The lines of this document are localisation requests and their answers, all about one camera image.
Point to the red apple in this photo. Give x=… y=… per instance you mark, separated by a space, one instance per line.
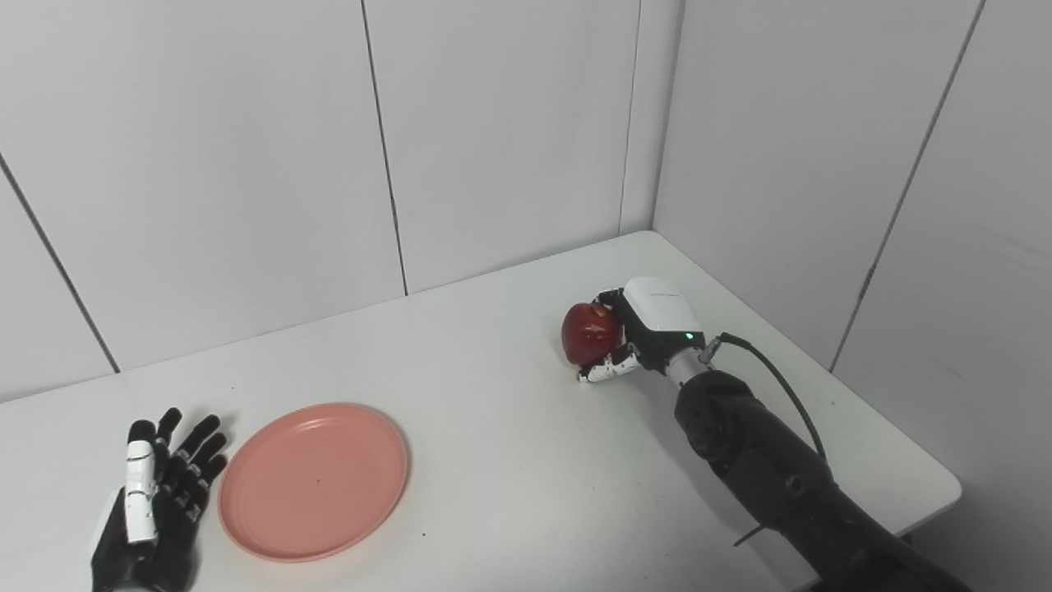
x=588 y=333

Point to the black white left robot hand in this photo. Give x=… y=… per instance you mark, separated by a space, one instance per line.
x=168 y=526

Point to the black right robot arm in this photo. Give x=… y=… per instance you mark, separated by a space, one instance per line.
x=772 y=477

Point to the pink plastic plate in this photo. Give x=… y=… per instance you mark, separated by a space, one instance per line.
x=312 y=481

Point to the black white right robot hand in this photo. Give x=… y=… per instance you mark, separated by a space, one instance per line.
x=662 y=312

